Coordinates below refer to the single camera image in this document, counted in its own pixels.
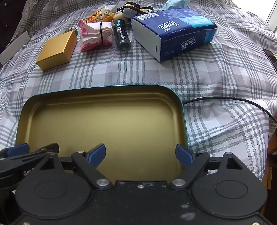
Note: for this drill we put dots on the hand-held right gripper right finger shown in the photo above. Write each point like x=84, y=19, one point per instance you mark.
x=184, y=154

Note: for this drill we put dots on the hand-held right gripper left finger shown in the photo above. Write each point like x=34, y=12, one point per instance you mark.
x=98, y=154

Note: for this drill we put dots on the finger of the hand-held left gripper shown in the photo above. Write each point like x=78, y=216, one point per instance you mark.
x=46, y=149
x=18, y=150

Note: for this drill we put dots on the teal tin tray gold inside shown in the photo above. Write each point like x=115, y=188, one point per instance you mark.
x=97, y=121

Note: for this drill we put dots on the grey plaid bedsheet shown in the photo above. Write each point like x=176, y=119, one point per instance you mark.
x=216, y=75

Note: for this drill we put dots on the gold cardboard box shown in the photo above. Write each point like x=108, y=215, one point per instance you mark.
x=56, y=50

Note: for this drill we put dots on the white flat box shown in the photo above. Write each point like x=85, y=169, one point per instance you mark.
x=15, y=47

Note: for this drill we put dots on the green bottle wooden cap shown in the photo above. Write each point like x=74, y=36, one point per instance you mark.
x=121, y=36

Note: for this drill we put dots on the pink white sock bundle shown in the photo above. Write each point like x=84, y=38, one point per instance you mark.
x=93, y=34

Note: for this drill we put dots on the small teal round object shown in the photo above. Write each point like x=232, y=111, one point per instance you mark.
x=73, y=30

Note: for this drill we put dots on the blue tissue pack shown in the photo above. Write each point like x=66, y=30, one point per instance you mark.
x=173, y=32

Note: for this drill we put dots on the dark tufted headboard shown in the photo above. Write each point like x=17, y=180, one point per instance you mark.
x=6, y=21

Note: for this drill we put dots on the dark phone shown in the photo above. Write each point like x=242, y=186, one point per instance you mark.
x=271, y=58

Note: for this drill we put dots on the grey lace-trimmed cloth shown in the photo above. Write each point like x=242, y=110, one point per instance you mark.
x=32, y=13

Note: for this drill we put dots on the black white sock bundle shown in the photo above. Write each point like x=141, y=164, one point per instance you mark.
x=129, y=9

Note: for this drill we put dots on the blue face mask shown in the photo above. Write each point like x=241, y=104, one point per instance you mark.
x=173, y=4

